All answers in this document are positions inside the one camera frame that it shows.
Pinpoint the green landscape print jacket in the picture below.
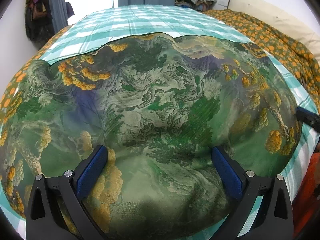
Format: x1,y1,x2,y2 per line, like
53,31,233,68
1,33,302,239

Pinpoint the pile of clothes by bed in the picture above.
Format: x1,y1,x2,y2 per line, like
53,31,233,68
175,0,217,12

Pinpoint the coat rack with clothes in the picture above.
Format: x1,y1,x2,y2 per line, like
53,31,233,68
25,0,55,50

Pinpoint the orange fleece garment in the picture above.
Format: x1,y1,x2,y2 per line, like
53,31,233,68
292,152,319,237

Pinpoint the orange floral green quilt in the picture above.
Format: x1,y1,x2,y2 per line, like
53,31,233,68
205,9,319,108

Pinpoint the cream padded headboard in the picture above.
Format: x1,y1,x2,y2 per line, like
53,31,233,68
228,0,320,61

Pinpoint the blue curtain left panel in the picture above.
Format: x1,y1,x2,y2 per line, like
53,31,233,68
49,0,68,33

